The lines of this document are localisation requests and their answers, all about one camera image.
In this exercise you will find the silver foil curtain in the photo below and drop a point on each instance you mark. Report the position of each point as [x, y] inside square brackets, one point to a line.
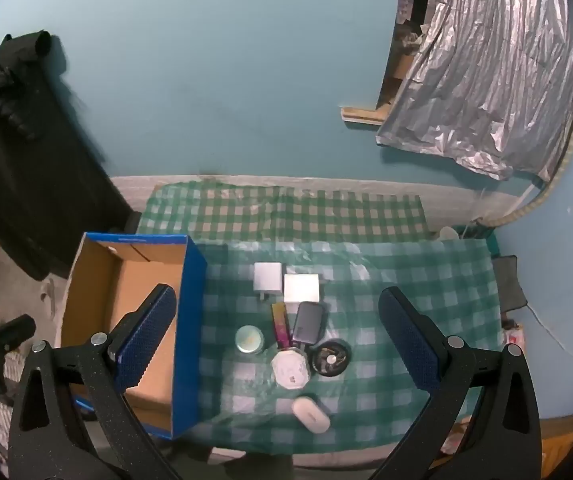
[491, 70]

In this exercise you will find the dark grey cloth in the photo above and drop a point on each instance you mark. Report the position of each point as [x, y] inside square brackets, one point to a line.
[510, 282]

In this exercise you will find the white plug charger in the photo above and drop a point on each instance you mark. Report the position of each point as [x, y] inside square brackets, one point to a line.
[268, 277]

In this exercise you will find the white square adapter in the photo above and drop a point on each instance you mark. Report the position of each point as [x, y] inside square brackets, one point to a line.
[302, 289]

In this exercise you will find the white cup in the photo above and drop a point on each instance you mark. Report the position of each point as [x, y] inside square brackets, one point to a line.
[448, 233]

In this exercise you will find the white oval earbud case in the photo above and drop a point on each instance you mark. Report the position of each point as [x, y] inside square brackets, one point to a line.
[311, 414]

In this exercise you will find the wooden board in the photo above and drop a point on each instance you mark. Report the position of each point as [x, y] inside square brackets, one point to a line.
[361, 115]

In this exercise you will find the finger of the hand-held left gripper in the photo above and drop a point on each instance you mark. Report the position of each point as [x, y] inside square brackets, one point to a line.
[16, 331]

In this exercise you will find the black round tin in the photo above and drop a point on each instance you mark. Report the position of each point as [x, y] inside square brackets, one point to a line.
[332, 358]

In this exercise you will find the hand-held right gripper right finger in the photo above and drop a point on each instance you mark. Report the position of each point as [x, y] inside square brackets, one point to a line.
[409, 340]

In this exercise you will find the green checkered tablecloth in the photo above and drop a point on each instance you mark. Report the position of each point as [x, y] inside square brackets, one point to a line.
[391, 260]

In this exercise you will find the green round tin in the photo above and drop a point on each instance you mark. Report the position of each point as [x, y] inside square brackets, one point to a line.
[250, 338]

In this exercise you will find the black charger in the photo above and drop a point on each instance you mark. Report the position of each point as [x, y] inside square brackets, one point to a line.
[309, 322]

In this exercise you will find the black hanging clothing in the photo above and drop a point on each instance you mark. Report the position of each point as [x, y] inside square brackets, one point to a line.
[26, 160]

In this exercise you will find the white octagonal case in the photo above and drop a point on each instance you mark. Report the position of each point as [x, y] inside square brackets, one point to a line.
[291, 367]

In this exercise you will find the colourful rectangular stick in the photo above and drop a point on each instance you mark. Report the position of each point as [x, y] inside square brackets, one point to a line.
[281, 325]

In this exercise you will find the blue cardboard box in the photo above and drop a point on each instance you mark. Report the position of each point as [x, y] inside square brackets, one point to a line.
[136, 280]

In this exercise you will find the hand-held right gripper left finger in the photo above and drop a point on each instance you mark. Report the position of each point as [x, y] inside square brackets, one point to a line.
[149, 340]

